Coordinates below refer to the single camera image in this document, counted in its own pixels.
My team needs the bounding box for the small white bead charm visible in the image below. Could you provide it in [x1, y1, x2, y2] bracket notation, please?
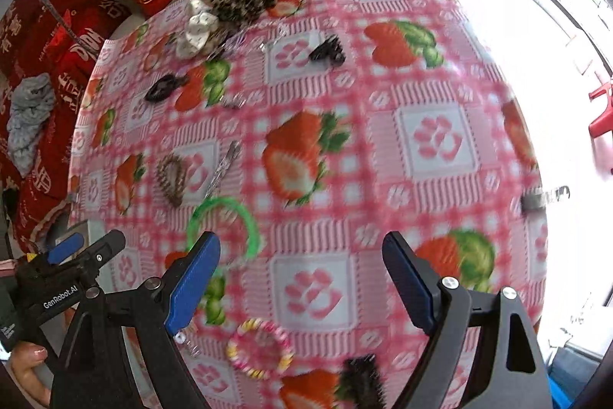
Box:
[175, 331, 202, 359]

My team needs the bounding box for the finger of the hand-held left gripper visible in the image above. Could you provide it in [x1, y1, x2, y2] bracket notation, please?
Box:
[47, 233, 86, 267]
[72, 230, 126, 272]

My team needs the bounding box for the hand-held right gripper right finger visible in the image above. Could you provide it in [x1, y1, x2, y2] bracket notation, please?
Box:
[382, 231, 549, 409]

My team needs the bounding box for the metal tablecloth clip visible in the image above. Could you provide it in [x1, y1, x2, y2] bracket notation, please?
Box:
[521, 185, 572, 213]

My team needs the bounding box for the green bangle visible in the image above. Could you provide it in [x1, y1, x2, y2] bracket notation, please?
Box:
[186, 195, 262, 261]

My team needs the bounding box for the black spiral hair tie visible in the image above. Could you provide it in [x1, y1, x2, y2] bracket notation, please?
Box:
[145, 74, 190, 104]

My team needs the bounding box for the clear bead chain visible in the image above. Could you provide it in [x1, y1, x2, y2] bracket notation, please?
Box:
[227, 26, 288, 55]

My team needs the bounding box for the brown braided hair tie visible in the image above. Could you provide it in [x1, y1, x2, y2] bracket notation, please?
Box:
[157, 154, 190, 207]

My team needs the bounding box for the black hair claw clip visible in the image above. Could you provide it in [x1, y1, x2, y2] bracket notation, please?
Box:
[309, 34, 346, 69]

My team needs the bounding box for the pink yellow beaded bracelet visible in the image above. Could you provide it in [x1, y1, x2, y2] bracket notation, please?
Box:
[226, 318, 295, 380]

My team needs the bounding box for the silver rhinestone hair clip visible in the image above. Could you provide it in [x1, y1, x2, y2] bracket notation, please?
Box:
[203, 141, 241, 199]

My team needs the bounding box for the red printed blanket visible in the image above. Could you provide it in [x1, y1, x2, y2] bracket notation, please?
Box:
[0, 0, 132, 256]

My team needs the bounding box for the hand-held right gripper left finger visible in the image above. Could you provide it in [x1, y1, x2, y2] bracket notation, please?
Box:
[50, 231, 222, 409]

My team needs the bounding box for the grey strap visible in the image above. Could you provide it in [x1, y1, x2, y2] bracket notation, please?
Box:
[30, 0, 99, 53]

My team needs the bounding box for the pink strawberry printed tablecloth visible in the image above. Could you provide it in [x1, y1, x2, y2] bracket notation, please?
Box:
[67, 0, 549, 409]

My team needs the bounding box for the person's left hand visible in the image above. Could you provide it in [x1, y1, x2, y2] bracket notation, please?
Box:
[10, 341, 51, 408]

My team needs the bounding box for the grey knitted cloth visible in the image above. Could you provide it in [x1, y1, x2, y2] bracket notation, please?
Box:
[7, 72, 57, 177]

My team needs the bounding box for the red plastic stool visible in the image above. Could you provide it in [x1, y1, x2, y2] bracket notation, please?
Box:
[588, 78, 613, 141]

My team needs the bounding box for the white polka dot scrunchie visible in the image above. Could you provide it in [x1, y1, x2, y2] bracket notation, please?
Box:
[175, 0, 221, 59]

